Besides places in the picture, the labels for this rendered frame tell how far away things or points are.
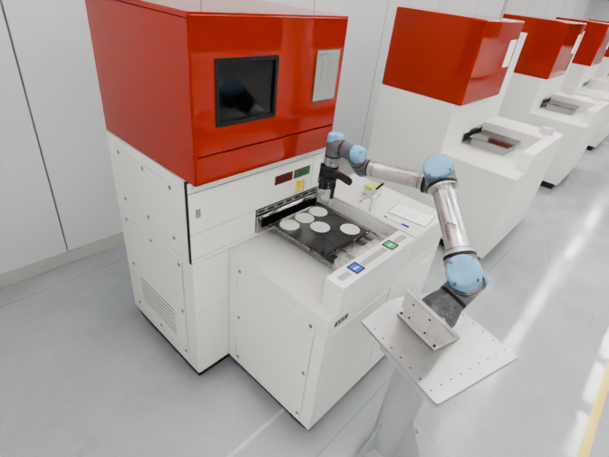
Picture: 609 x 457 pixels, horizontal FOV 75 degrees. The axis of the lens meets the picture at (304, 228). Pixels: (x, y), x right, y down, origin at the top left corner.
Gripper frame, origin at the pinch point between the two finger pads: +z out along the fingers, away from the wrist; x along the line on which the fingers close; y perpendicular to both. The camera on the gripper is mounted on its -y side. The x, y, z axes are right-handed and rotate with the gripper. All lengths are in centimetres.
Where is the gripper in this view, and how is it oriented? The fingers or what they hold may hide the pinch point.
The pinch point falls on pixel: (330, 202)
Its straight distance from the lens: 197.7
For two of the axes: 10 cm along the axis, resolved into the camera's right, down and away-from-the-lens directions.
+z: -1.0, 8.4, 5.3
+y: -9.9, -0.7, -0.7
